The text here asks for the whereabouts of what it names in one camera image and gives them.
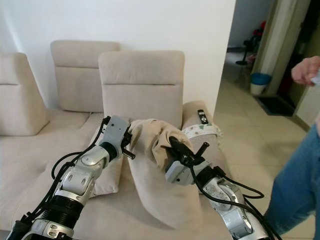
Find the white bin with blue lid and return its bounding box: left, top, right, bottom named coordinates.
left=249, top=72, right=274, bottom=96

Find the beige sofa back cushion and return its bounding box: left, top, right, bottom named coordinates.
left=97, top=50, right=185, bottom=126
left=50, top=40, right=121, bottom=114
left=0, top=52, right=51, bottom=137

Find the person's bare hand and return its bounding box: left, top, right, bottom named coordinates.
left=290, top=55, right=320, bottom=87

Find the beige pillow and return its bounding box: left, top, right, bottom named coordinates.
left=126, top=118, right=204, bottom=230

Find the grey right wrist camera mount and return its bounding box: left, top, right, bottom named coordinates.
left=163, top=159, right=207, bottom=187

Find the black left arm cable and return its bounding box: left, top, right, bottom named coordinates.
left=24, top=116, right=112, bottom=224

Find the black remote control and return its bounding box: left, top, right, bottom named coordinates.
left=196, top=109, right=210, bottom=126

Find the person's leg in blue jeans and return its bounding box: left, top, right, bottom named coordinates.
left=262, top=112, right=320, bottom=236

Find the white patterned cloth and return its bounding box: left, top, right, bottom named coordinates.
left=182, top=123, right=224, bottom=141

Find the dark door mat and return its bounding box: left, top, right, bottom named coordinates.
left=254, top=95, right=299, bottom=117

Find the beige open door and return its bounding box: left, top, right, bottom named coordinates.
left=252, top=0, right=312, bottom=97

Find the beige fabric sofa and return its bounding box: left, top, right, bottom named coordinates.
left=0, top=40, right=237, bottom=240

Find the red object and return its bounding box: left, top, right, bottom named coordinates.
left=254, top=20, right=267, bottom=51

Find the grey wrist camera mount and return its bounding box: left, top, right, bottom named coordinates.
left=102, top=115, right=132, bottom=157
left=163, top=159, right=207, bottom=187

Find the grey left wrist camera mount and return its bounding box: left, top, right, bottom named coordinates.
left=102, top=115, right=132, bottom=157

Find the black standing fan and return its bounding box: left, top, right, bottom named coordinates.
left=235, top=34, right=256, bottom=66

